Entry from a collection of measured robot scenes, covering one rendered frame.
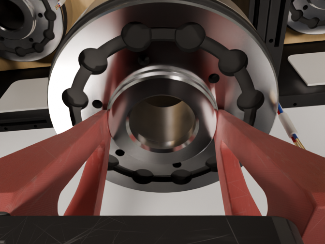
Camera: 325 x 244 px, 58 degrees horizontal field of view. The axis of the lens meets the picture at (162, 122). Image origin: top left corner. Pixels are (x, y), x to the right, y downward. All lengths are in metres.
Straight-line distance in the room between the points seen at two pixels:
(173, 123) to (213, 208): 0.65
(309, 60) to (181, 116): 0.21
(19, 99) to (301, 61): 0.29
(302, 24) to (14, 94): 0.30
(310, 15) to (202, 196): 0.52
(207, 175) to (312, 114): 0.49
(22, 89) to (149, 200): 0.48
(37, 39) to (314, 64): 0.28
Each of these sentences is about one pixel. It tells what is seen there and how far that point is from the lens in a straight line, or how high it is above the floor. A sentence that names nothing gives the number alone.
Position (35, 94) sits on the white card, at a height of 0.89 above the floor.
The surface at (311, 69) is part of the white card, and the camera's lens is 0.32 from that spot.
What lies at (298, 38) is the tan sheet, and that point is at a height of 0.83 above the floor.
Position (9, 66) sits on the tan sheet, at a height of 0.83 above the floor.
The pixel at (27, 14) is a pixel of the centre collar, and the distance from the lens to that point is 0.32.
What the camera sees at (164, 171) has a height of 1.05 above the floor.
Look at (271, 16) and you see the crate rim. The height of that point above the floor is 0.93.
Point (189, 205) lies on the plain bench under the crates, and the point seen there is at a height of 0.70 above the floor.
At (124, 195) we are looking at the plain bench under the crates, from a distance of 0.73.
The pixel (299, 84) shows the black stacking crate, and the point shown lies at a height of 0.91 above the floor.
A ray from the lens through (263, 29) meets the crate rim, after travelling 0.25.
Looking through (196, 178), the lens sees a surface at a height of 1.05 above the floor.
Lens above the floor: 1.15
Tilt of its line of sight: 52 degrees down
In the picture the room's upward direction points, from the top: 179 degrees clockwise
